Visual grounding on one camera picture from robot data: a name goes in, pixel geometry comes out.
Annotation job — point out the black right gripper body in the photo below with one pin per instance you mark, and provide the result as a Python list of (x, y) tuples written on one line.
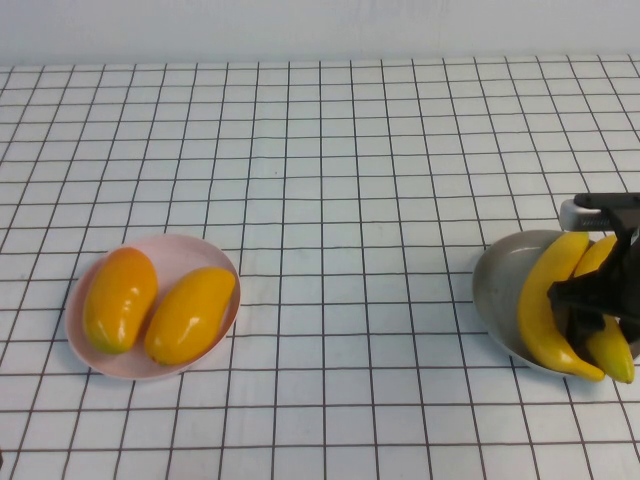
[(627, 290)]

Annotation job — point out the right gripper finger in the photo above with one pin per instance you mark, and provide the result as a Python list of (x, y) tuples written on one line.
[(580, 297), (587, 327)]

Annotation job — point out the yellow banana green blunt tip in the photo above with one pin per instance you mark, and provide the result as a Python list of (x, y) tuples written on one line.
[(612, 350)]

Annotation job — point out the yellow banana with curved stem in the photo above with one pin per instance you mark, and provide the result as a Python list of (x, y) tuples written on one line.
[(537, 310)]

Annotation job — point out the orange yellow toy mango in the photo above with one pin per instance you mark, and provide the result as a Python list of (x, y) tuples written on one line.
[(190, 315), (120, 300)]

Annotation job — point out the grey round plate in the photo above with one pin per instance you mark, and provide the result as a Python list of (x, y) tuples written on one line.
[(500, 280)]

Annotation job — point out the pink round plate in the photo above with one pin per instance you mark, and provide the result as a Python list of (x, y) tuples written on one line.
[(200, 252)]

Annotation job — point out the white grid pattern tablecloth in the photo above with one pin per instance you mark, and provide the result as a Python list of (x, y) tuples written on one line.
[(320, 125)]

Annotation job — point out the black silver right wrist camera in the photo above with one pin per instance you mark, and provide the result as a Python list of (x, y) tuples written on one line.
[(585, 215)]

